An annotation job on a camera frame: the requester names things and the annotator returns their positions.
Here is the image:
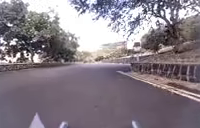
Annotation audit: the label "pale concrete kerb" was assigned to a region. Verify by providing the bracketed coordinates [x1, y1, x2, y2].
[116, 69, 200, 108]

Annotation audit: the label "dry dirt verge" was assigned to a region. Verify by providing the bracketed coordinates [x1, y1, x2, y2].
[121, 70, 200, 99]

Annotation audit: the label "large spreading tree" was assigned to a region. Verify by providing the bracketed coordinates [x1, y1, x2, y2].
[69, 0, 200, 48]

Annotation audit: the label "row of trees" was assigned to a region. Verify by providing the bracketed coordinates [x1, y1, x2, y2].
[0, 0, 81, 64]

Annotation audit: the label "distant building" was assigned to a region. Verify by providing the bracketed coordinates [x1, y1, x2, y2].
[100, 40, 128, 52]

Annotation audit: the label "green bushes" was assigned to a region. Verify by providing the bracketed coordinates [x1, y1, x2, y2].
[141, 13, 200, 52]

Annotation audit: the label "grey asphalt road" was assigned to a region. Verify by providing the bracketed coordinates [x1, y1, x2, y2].
[0, 62, 200, 128]

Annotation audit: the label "low striped stone wall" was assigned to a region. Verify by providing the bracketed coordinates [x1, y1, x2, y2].
[130, 61, 200, 84]

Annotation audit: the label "dry earth slope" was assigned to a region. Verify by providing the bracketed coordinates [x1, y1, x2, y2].
[102, 39, 200, 65]

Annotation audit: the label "robot's own part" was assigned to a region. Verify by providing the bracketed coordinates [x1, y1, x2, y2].
[58, 120, 69, 128]
[131, 119, 142, 128]

